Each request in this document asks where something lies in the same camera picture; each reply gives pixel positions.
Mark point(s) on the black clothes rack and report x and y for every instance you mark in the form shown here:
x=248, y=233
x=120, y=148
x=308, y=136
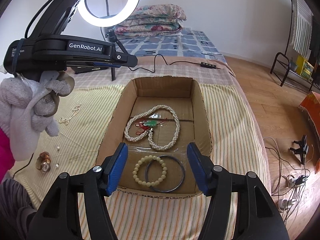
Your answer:
x=284, y=64

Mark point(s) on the black tripod stand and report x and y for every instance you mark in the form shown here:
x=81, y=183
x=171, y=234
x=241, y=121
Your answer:
x=119, y=55

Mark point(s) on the brown plaid blanket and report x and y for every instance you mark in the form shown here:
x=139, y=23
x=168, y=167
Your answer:
x=203, y=71

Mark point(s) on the pink sleeve forearm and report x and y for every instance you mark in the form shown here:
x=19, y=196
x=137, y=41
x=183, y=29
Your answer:
x=6, y=158

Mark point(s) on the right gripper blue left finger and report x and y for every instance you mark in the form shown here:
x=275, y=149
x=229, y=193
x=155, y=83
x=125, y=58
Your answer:
x=113, y=167

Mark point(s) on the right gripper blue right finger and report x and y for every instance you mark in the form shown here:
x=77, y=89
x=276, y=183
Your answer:
x=202, y=168

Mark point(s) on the striped hanging cloth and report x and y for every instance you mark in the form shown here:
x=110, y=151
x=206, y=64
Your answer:
x=302, y=27

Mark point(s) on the folded floral quilt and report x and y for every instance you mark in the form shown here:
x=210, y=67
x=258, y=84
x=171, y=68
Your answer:
x=153, y=20

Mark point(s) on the yellow striped cloth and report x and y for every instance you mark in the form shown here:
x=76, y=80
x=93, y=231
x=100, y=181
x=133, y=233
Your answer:
x=237, y=146

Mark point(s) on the power strip with cables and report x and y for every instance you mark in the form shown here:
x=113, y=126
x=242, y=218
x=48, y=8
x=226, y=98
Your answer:
x=291, y=182

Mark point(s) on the yellow box on rack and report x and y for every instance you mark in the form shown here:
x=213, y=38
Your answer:
x=304, y=68

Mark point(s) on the blue patterned bed sheet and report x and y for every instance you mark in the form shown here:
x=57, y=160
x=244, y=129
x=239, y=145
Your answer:
x=188, y=43

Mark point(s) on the red strap wrist watch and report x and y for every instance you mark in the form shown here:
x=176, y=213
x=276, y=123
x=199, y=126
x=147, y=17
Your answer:
x=43, y=162

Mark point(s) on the small black floor tripod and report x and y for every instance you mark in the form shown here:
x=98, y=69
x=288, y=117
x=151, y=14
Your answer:
x=302, y=149

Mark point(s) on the left hand white glove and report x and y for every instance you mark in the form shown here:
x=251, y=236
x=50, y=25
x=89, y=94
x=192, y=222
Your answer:
x=28, y=108

